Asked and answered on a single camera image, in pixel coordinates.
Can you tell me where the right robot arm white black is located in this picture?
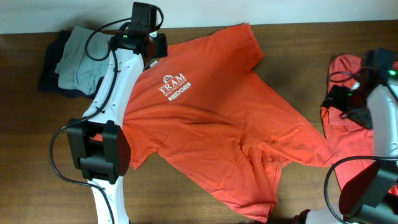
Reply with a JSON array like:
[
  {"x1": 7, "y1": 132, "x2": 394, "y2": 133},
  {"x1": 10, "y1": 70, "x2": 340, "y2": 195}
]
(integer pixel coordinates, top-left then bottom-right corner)
[{"x1": 293, "y1": 49, "x2": 397, "y2": 223}]

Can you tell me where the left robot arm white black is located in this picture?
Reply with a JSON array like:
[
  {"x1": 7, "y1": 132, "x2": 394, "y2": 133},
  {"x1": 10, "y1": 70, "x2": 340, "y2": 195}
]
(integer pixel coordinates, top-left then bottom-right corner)
[{"x1": 65, "y1": 2, "x2": 167, "y2": 223}]

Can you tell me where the pink red t-shirt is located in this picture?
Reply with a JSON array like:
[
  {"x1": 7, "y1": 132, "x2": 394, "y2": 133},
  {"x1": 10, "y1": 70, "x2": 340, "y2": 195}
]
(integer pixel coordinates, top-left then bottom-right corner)
[{"x1": 321, "y1": 54, "x2": 373, "y2": 188}]

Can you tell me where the orange printed t-shirt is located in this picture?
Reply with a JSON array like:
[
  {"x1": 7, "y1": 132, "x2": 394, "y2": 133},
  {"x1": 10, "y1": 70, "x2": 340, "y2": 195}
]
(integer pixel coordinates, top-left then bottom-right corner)
[{"x1": 123, "y1": 23, "x2": 337, "y2": 222}]

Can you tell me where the dark navy folded garment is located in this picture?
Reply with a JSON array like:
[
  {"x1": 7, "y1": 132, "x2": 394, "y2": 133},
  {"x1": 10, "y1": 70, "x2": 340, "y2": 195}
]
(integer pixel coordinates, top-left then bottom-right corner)
[{"x1": 38, "y1": 30, "x2": 103, "y2": 99}]

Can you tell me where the grey folded garment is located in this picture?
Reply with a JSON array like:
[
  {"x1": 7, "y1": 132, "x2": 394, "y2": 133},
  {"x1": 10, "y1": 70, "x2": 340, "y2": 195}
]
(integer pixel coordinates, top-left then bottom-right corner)
[{"x1": 55, "y1": 26, "x2": 111, "y2": 95}]

